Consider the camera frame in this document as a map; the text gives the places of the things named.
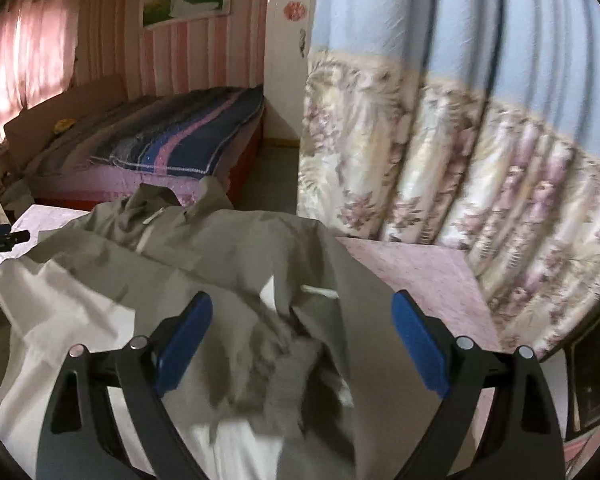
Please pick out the bed with pink mattress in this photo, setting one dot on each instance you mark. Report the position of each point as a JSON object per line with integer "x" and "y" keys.
{"x": 80, "y": 180}

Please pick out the striped blue pink blanket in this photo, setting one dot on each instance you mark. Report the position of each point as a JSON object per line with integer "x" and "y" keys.
{"x": 190, "y": 135}

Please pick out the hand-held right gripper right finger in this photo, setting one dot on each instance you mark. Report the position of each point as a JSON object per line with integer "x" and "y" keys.
{"x": 420, "y": 345}

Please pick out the pink flower sticker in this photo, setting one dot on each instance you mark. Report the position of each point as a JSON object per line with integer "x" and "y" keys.
{"x": 295, "y": 11}

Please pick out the blue floral curtain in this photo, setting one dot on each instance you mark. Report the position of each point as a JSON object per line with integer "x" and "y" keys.
{"x": 430, "y": 110}

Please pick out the grey jacket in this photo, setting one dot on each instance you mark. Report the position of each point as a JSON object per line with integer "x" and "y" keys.
{"x": 260, "y": 245}

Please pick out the dark glossy furniture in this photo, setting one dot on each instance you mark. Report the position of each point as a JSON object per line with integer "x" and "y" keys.
{"x": 595, "y": 375}

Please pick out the brown headboard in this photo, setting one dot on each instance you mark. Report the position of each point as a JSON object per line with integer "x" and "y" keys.
{"x": 80, "y": 100}

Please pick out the small yellow item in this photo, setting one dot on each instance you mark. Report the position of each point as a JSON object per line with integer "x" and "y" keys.
{"x": 64, "y": 125}

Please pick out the pink window curtain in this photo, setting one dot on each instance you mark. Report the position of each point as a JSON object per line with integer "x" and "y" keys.
{"x": 30, "y": 50}

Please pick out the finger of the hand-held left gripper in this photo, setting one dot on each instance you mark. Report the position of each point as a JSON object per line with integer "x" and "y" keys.
{"x": 2, "y": 236}

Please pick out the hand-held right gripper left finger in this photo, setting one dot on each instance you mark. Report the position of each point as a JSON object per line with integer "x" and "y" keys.
{"x": 185, "y": 345}

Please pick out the white wardrobe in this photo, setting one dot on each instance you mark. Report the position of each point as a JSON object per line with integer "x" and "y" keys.
{"x": 285, "y": 85}

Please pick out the pink floral bed sheet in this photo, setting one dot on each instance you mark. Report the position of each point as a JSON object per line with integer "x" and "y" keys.
{"x": 430, "y": 270}

